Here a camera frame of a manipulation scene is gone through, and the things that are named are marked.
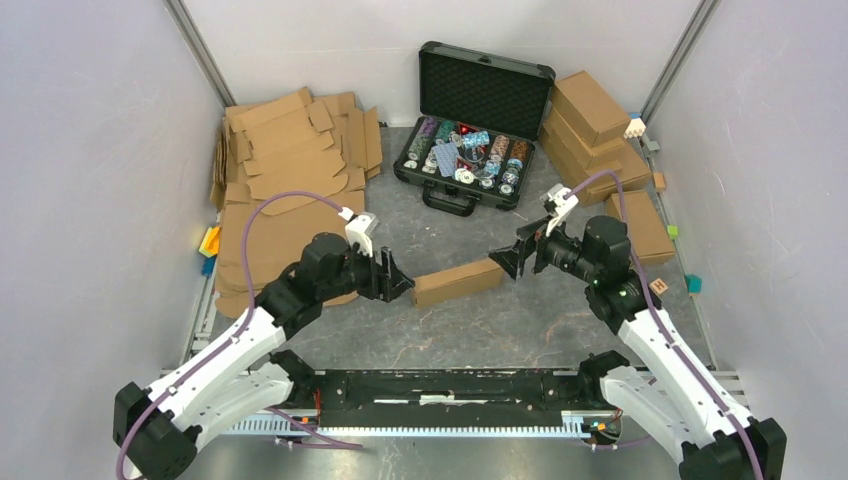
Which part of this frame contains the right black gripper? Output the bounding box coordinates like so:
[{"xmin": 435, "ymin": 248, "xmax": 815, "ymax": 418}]
[{"xmin": 488, "ymin": 212, "xmax": 600, "ymax": 283}]

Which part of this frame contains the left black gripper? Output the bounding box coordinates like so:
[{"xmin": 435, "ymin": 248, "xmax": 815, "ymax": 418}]
[{"xmin": 319, "ymin": 238, "xmax": 415, "ymax": 302}]

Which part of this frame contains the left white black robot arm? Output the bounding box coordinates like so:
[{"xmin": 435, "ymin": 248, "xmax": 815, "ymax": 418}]
[{"xmin": 113, "ymin": 233, "xmax": 414, "ymax": 479}]

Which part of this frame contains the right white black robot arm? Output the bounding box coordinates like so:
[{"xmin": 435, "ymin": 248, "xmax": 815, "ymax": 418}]
[{"xmin": 489, "ymin": 215, "xmax": 787, "ymax": 479}]

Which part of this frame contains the single folded cardboard box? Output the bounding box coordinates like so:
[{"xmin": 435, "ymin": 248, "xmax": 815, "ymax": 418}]
[{"xmin": 604, "ymin": 190, "xmax": 676, "ymax": 265}]

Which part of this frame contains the black poker chip case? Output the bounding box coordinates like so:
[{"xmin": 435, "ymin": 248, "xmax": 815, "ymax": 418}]
[{"xmin": 393, "ymin": 41, "xmax": 556, "ymax": 217}]

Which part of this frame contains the wooden letter H block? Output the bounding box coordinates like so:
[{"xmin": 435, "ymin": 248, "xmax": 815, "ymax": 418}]
[{"xmin": 648, "ymin": 278, "xmax": 669, "ymax": 296}]

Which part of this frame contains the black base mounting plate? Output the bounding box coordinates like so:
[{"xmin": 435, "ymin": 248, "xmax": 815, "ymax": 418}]
[{"xmin": 282, "ymin": 368, "xmax": 615, "ymax": 428}]

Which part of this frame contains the small wooden cube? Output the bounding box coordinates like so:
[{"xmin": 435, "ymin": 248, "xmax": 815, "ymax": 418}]
[{"xmin": 653, "ymin": 172, "xmax": 667, "ymax": 193}]

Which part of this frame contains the white blue toy brick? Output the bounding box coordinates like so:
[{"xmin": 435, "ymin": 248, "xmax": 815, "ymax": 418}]
[{"xmin": 623, "ymin": 112, "xmax": 647, "ymax": 139}]

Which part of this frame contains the stack of flat cardboard blanks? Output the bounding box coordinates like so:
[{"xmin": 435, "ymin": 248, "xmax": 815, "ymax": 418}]
[{"xmin": 210, "ymin": 87, "xmax": 383, "ymax": 318}]

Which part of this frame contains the teal cube block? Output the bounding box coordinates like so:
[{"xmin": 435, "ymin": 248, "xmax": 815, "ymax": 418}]
[{"xmin": 684, "ymin": 274, "xmax": 703, "ymax": 295}]

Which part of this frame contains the orange yellow toy block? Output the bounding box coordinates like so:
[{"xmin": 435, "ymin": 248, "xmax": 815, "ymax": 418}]
[{"xmin": 198, "ymin": 226, "xmax": 220, "ymax": 258}]

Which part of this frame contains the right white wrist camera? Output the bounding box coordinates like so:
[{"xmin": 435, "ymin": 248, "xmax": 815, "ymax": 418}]
[{"xmin": 540, "ymin": 183, "xmax": 579, "ymax": 237}]

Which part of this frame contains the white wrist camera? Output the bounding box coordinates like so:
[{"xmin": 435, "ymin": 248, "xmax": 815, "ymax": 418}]
[
  {"xmin": 339, "ymin": 207, "xmax": 379, "ymax": 257},
  {"xmin": 540, "ymin": 183, "xmax": 579, "ymax": 237}
]

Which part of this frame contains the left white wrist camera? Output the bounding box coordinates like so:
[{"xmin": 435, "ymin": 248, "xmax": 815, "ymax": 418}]
[{"xmin": 339, "ymin": 207, "xmax": 379, "ymax": 257}]

